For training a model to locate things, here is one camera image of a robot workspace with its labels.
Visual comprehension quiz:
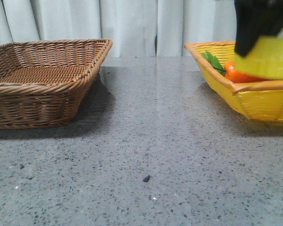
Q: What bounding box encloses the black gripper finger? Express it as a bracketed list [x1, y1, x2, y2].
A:
[234, 0, 283, 57]

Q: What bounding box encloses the yellow tape roll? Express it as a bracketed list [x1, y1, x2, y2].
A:
[234, 28, 283, 81]

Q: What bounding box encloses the orange toy carrot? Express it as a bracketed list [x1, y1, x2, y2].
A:
[201, 51, 269, 83]

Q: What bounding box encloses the yellow woven basket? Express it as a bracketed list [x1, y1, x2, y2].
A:
[184, 40, 283, 123]

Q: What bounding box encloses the white curtain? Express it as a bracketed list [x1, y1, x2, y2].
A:
[0, 0, 236, 57]

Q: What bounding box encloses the brown wicker basket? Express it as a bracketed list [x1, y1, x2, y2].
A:
[0, 39, 113, 129]

